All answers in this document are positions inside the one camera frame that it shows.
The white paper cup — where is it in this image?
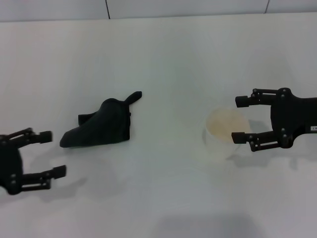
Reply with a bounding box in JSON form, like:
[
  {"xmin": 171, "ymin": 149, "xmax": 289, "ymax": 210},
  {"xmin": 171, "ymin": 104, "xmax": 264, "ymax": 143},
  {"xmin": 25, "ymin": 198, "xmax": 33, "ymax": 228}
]
[{"xmin": 204, "ymin": 106, "xmax": 251, "ymax": 161}]

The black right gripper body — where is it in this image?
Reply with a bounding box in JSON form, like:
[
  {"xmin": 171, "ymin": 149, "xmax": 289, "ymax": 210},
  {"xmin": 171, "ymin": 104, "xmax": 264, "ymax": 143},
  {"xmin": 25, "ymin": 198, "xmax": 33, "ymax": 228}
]
[{"xmin": 269, "ymin": 87, "xmax": 317, "ymax": 150}]

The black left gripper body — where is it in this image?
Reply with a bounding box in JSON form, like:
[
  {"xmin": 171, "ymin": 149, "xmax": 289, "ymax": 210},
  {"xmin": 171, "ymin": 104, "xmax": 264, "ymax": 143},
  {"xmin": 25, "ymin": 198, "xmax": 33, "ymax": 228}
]
[{"xmin": 0, "ymin": 134, "xmax": 25, "ymax": 196}]

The dark blue rag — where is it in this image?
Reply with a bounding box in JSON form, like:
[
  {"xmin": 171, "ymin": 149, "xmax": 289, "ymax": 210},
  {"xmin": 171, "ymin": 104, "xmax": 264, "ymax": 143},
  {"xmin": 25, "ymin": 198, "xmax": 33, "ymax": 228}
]
[{"xmin": 59, "ymin": 91, "xmax": 143, "ymax": 149}]

